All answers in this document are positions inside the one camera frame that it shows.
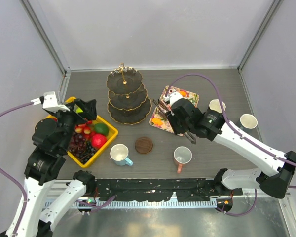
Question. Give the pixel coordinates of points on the dark blue grape bunch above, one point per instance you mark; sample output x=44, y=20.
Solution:
x=88, y=153

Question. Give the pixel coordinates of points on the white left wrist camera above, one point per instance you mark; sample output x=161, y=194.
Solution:
x=51, y=102

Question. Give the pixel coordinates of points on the pink mug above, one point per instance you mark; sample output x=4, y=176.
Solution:
x=182, y=155

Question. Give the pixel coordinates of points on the orange fish pastry right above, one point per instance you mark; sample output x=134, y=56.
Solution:
x=184, y=93

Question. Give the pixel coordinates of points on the white slotted cable duct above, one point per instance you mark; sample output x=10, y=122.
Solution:
x=172, y=203

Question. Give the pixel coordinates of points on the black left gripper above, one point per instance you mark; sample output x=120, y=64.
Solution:
x=90, y=110

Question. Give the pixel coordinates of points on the floral rectangular tray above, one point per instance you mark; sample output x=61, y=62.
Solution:
x=193, y=98

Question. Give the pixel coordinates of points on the light blue mug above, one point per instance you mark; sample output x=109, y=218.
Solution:
x=119, y=154

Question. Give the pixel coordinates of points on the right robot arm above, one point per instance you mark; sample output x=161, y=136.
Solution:
x=274, y=169

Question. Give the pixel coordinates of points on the red lychee strawberry bunch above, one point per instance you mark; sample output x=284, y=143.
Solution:
x=85, y=130

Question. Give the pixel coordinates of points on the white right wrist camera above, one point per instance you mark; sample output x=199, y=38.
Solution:
x=172, y=98

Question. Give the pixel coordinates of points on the round wooden coaster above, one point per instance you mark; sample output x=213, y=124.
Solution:
x=143, y=145

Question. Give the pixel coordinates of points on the yellow plastic fruit tray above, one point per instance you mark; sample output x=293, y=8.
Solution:
x=90, y=140

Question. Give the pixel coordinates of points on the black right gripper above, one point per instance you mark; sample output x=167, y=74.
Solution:
x=172, y=118

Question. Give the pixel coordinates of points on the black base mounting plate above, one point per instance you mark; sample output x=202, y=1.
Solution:
x=159, y=190

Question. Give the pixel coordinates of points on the chocolate cherry cake slice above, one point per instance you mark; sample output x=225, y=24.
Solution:
x=172, y=91

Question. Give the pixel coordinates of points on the three-tier black gold stand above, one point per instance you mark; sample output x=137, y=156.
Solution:
x=128, y=103

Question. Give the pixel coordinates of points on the orange fish pastry near left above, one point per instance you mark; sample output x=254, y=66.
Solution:
x=157, y=121

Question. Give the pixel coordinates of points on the purple grape bunch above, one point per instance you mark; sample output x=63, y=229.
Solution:
x=77, y=145

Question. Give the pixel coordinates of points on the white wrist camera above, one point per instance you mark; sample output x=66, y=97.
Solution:
x=172, y=98
x=51, y=102

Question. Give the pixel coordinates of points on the green yellow pear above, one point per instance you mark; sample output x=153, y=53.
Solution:
x=78, y=110

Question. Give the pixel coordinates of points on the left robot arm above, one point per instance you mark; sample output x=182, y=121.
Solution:
x=51, y=138

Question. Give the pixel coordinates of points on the green lime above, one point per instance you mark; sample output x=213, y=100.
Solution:
x=101, y=128

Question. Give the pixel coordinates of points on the orange fish pastry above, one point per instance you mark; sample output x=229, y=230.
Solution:
x=184, y=93
x=157, y=121

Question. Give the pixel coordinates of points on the black mug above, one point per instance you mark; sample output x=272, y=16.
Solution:
x=215, y=107

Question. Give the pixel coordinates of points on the red pomegranate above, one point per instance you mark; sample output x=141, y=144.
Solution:
x=98, y=140

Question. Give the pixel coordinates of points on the grey mug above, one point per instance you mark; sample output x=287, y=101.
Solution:
x=247, y=122

